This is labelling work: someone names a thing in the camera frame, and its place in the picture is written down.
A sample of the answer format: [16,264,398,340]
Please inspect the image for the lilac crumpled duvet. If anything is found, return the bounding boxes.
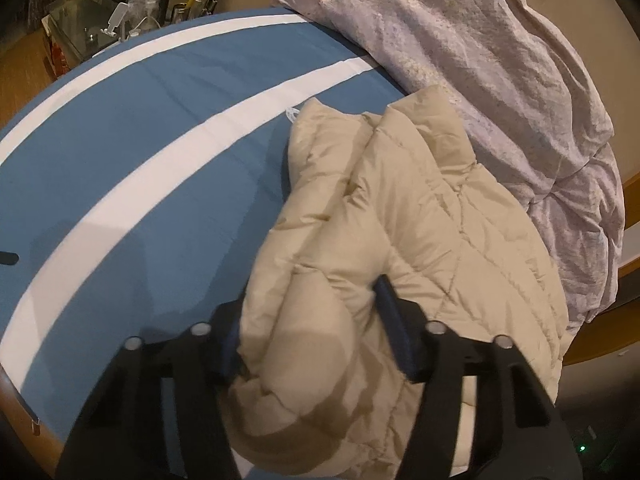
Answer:
[270,0,629,337]

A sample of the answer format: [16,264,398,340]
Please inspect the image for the blue white striped bed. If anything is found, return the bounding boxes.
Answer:
[0,7,481,480]

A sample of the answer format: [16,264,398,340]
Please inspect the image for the clear plastic bag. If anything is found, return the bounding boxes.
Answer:
[125,0,163,31]

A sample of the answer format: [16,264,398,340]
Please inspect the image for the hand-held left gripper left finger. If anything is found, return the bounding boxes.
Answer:
[54,300,243,480]

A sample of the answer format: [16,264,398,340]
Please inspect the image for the white phone stand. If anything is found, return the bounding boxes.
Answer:
[99,2,132,38]

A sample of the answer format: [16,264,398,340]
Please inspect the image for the glass top bedside table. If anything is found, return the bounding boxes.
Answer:
[42,0,168,63]

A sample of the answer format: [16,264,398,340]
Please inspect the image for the pen holder with pens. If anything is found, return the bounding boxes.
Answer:
[171,0,222,25]

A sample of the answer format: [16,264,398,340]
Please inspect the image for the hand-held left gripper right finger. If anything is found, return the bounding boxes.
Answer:
[375,276,585,480]

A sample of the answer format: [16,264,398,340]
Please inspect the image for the beige puffer jacket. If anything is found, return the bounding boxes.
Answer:
[227,85,572,480]

